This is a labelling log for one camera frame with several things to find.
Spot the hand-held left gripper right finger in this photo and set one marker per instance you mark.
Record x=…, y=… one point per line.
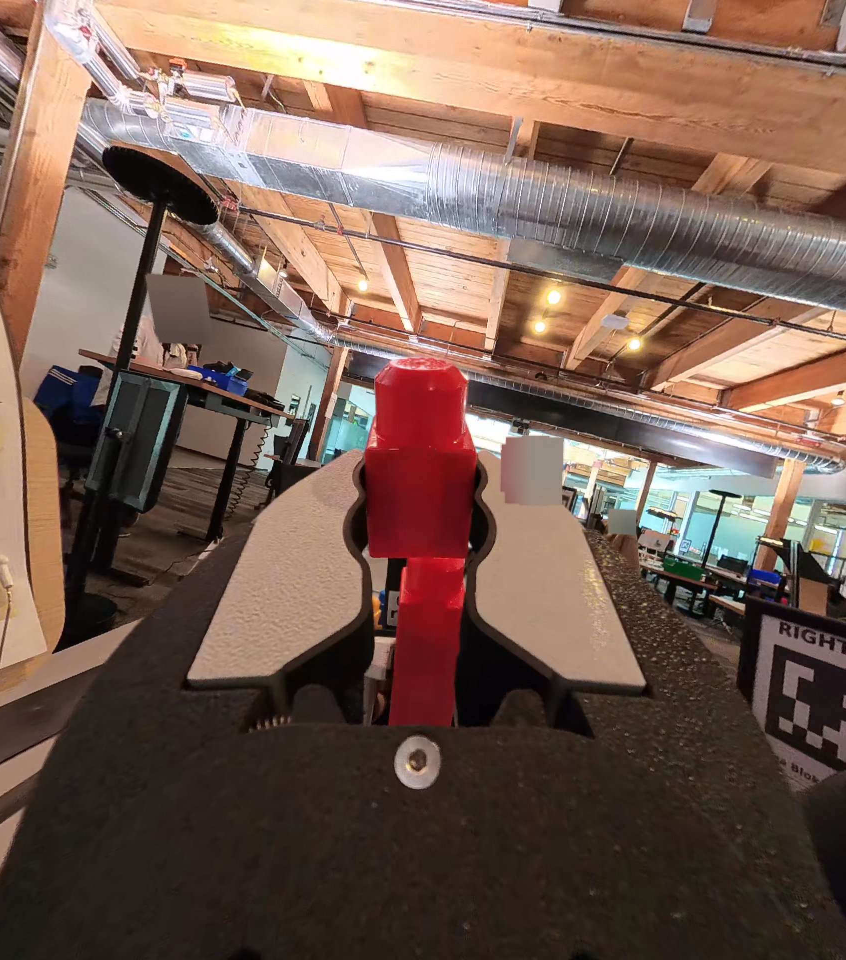
x=550, y=600

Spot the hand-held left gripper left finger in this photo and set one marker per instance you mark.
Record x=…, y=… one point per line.
x=288, y=592

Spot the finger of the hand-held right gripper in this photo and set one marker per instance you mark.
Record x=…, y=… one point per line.
x=379, y=694

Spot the wooden desk black legs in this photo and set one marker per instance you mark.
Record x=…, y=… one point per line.
x=652, y=574

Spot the black panel on easel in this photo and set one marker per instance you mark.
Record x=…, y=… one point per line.
x=291, y=484

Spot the black standing desk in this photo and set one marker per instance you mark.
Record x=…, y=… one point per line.
x=231, y=480

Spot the green plastic crate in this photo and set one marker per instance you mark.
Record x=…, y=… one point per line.
x=684, y=566

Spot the black floor lamp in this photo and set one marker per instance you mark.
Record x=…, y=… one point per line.
x=727, y=495

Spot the blue plastic crate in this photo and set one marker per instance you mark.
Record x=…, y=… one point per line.
x=764, y=577

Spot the long blue storage bin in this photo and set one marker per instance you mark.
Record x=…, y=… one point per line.
x=224, y=382

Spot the white ceiling sensor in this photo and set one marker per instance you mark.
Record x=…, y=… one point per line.
x=616, y=322

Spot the blue striped jacket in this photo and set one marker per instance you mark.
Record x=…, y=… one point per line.
x=66, y=405

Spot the framed marker sign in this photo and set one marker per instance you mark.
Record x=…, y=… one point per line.
x=828, y=697

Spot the black rubber mat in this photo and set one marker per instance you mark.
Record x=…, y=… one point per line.
x=10, y=731

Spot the large silver air duct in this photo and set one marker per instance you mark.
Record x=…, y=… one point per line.
x=618, y=217

